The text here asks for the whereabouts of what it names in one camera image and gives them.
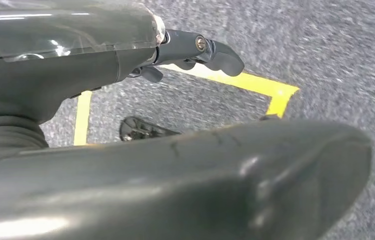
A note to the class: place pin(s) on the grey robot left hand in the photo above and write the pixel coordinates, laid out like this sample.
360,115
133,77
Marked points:
141,185

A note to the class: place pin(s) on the black robot foot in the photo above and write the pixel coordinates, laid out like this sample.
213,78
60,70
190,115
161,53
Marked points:
134,129

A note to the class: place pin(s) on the yellow floor tape square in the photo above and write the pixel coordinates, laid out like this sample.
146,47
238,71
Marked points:
257,86

